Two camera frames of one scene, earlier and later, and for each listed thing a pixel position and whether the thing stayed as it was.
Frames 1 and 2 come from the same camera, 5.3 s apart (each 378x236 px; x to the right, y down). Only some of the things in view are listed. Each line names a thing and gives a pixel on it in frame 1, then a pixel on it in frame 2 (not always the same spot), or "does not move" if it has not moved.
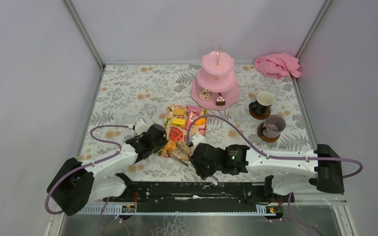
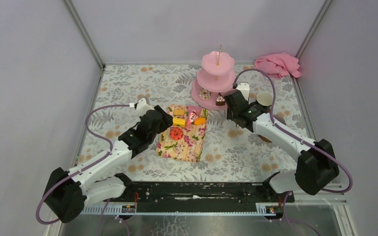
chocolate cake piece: [220, 100] does not move
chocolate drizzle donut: [204, 94] does not move
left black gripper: [156, 137] to [162, 116]
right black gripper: [200, 171] to [229, 114]
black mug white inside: [264, 100] does not move
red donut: [175, 134] does not move
